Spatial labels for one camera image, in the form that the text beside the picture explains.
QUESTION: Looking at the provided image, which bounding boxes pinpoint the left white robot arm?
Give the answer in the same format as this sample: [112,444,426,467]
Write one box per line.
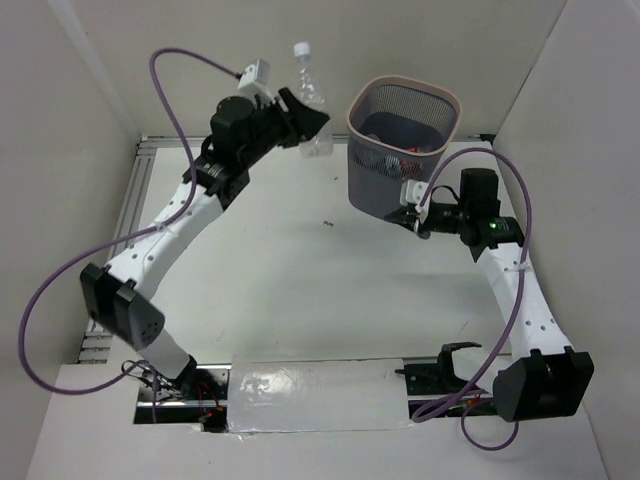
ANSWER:
[80,88,329,399]

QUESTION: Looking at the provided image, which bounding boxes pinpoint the grey mesh waste bin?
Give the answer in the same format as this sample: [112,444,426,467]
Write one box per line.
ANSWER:
[346,75,462,219]

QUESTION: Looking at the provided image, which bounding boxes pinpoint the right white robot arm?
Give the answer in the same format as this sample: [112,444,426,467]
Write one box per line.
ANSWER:
[385,168,594,422]

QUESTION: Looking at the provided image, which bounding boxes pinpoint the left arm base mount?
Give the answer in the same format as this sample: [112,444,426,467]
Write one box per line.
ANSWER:
[121,360,231,434]

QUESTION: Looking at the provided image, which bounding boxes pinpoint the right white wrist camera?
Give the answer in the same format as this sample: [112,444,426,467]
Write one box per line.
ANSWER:
[400,180,431,223]

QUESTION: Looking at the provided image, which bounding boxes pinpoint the clear unlabelled plastic bottle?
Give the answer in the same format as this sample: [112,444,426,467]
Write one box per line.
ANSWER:
[293,42,333,158]

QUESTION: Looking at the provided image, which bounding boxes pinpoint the shiny tape sheet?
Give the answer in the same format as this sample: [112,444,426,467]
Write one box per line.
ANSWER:
[227,359,409,433]

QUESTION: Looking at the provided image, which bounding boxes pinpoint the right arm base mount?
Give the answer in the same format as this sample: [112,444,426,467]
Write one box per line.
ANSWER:
[395,342,497,419]

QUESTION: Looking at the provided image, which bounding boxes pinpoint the green blue label bottle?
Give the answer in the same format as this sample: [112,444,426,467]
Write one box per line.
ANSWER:
[356,142,403,179]

